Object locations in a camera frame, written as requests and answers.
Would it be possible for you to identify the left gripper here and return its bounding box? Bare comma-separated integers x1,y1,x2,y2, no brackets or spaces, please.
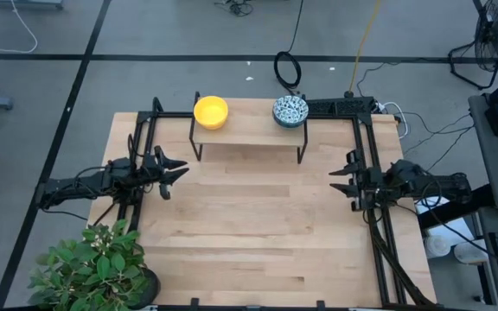
140,145,190,201

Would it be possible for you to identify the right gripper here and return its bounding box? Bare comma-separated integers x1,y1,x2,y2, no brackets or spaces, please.
328,148,385,213

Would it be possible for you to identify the yellow plastic mini bowl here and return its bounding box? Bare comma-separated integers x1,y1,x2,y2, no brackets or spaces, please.
195,112,228,131
193,95,229,129

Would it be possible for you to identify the teal patterned mini bowl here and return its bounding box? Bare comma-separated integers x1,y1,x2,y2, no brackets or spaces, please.
273,112,310,130
272,95,310,125

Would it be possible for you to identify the black perforated power strip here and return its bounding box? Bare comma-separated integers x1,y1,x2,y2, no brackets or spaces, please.
307,97,376,117

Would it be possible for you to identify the wooden shelf with black legs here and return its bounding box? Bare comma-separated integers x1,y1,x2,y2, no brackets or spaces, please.
188,90,310,166

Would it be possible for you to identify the white round container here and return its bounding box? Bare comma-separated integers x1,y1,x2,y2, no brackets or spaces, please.
453,240,488,266
424,235,451,260

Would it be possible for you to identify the white paper sheet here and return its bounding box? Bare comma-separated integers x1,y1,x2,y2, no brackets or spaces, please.
415,196,477,243

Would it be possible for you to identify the black plant pot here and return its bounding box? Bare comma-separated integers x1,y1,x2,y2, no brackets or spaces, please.
125,266,163,311

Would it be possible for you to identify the green leafy plant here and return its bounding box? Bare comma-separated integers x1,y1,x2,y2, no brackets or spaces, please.
27,218,155,311

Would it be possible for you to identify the black floor fan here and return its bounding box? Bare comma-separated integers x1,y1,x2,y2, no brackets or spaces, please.
447,0,498,91

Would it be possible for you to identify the black aluminium rig frame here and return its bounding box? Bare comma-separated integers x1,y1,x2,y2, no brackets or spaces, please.
118,95,438,311

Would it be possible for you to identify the white power cable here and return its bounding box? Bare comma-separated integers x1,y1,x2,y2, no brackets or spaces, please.
376,101,411,140

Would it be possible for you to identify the black hanging cable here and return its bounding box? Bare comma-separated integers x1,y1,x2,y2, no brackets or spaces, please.
273,0,306,94

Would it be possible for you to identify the yellow hanging cable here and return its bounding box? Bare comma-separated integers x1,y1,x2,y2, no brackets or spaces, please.
343,0,383,98

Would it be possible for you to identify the black cable tangle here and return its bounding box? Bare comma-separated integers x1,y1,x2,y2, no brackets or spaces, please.
214,0,255,18

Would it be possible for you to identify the white floor cable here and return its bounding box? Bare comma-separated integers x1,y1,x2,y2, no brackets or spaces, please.
0,0,39,55

